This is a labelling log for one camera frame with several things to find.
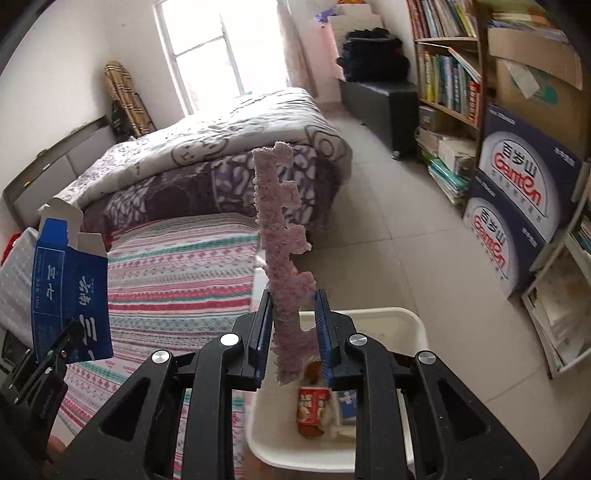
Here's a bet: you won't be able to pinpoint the white stepped dresser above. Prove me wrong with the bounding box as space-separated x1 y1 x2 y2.
328 4 384 81

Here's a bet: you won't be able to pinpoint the white patterned quilt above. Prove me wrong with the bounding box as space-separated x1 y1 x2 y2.
69 87 354 208

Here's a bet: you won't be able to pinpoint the grey bed headboard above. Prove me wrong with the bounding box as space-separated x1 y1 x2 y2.
2 115 112 227

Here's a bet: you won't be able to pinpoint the brown cardboard box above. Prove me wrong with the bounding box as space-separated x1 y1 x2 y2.
487 28 591 153

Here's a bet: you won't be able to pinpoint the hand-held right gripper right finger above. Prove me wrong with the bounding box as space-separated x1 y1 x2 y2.
314 288 539 480

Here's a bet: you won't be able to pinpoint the red snack wrapper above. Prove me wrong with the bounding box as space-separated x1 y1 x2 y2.
297 387 333 425

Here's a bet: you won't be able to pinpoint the blue water carton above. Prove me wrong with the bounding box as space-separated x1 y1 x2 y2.
475 102 585 245
463 178 555 301

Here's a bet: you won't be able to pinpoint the leaning books in rack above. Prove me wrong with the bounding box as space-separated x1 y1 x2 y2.
570 212 591 259

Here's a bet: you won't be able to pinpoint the striped patterned tablecloth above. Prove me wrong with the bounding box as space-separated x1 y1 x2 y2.
46 215 273 480

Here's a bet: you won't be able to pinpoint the window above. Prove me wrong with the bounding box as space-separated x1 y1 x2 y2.
152 0 296 116

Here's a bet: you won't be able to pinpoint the small blue white box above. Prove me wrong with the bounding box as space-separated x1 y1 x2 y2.
335 390 358 423

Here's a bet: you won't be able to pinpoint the plaid cloth bundle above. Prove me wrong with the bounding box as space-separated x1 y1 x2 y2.
104 61 155 139

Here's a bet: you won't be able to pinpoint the stack of papers and booklets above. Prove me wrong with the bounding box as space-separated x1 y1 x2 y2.
489 7 568 44

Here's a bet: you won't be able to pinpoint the black ottoman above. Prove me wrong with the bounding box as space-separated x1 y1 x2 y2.
339 80 420 160

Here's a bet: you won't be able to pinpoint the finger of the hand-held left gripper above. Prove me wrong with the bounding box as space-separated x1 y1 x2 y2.
28 318 86 370

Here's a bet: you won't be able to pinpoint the short row of books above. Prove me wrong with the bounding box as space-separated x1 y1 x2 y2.
409 0 476 40

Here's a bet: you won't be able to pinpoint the tall row of books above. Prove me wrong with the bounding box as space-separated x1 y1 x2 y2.
418 46 483 127

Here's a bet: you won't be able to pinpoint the pink floral table cover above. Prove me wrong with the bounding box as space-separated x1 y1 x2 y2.
252 263 269 315

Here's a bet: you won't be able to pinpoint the pale pink fuzzy strip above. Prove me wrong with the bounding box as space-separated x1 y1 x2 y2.
252 141 319 386

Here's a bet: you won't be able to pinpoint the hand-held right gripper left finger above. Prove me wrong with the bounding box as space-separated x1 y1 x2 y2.
51 290 275 480

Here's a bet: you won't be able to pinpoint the pile of dark clothes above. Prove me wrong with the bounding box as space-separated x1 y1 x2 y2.
336 28 411 84

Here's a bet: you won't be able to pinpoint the pale curtain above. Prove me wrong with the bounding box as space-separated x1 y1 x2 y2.
277 0 319 100

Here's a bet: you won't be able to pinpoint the white metal rack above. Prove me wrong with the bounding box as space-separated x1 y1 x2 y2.
522 157 591 379

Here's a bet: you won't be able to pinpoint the white plastic bin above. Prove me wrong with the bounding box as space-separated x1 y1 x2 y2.
246 307 428 474

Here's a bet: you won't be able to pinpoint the pile of loose papers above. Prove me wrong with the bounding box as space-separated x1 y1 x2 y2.
526 263 589 370

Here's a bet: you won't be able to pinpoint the blue cardboard box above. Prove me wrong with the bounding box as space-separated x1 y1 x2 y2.
31 198 115 363

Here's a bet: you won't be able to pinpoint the floor pile of books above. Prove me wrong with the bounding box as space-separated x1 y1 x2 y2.
414 104 478 206

